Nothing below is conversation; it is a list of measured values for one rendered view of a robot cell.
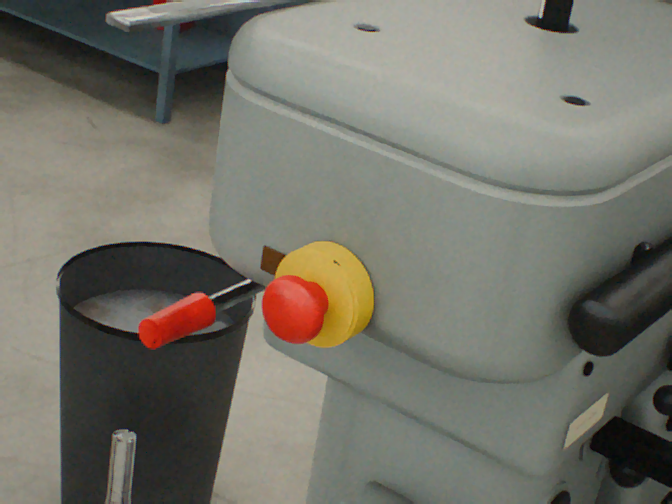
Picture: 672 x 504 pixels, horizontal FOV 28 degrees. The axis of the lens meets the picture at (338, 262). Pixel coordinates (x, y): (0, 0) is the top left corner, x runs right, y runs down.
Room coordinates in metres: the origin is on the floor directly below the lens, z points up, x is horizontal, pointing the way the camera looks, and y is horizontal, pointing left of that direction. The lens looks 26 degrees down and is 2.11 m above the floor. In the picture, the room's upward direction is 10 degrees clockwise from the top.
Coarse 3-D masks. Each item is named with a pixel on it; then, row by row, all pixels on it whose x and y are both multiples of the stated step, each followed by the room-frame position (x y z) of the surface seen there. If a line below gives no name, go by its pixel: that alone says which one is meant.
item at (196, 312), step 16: (240, 288) 0.79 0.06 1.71; (256, 288) 0.80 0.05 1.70; (176, 304) 0.74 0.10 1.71; (192, 304) 0.74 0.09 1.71; (208, 304) 0.75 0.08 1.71; (224, 304) 0.77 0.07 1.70; (144, 320) 0.72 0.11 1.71; (160, 320) 0.72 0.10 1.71; (176, 320) 0.73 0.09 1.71; (192, 320) 0.74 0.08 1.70; (208, 320) 0.75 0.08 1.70; (144, 336) 0.72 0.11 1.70; (160, 336) 0.71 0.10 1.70; (176, 336) 0.72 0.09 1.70
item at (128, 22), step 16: (192, 0) 0.77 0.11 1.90; (208, 0) 0.78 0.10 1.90; (224, 0) 0.78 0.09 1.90; (240, 0) 0.79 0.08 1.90; (256, 0) 0.80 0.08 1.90; (272, 0) 0.81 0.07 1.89; (288, 0) 0.82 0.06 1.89; (304, 0) 0.84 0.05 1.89; (112, 16) 0.72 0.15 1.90; (128, 16) 0.72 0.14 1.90; (144, 16) 0.72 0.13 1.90; (160, 16) 0.73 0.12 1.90; (176, 16) 0.74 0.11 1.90; (192, 16) 0.75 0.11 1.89; (208, 16) 0.76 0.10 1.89
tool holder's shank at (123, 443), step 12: (120, 432) 1.13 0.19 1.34; (132, 432) 1.14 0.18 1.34; (120, 444) 1.12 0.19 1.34; (132, 444) 1.12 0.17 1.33; (120, 456) 1.12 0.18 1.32; (132, 456) 1.12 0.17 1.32; (120, 468) 1.12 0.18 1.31; (132, 468) 1.13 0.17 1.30; (120, 480) 1.12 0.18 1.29; (108, 492) 1.12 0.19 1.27; (120, 492) 1.12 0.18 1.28
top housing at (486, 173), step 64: (320, 0) 0.85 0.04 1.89; (384, 0) 0.88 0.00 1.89; (448, 0) 0.90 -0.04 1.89; (512, 0) 0.93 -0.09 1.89; (576, 0) 0.97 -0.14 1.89; (640, 0) 1.00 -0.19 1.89; (256, 64) 0.74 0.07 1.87; (320, 64) 0.73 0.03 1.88; (384, 64) 0.73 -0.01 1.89; (448, 64) 0.75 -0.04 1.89; (512, 64) 0.78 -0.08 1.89; (576, 64) 0.80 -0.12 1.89; (640, 64) 0.83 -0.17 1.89; (256, 128) 0.74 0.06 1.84; (320, 128) 0.71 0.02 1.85; (384, 128) 0.69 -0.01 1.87; (448, 128) 0.68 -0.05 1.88; (512, 128) 0.67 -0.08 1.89; (576, 128) 0.68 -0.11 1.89; (640, 128) 0.72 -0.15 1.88; (256, 192) 0.73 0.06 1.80; (320, 192) 0.71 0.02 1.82; (384, 192) 0.69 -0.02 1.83; (448, 192) 0.67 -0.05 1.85; (512, 192) 0.66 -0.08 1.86; (576, 192) 0.66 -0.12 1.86; (640, 192) 0.72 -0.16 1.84; (256, 256) 0.73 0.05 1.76; (384, 256) 0.69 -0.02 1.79; (448, 256) 0.66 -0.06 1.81; (512, 256) 0.66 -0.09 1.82; (576, 256) 0.67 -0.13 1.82; (384, 320) 0.68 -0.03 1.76; (448, 320) 0.66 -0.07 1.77; (512, 320) 0.66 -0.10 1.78
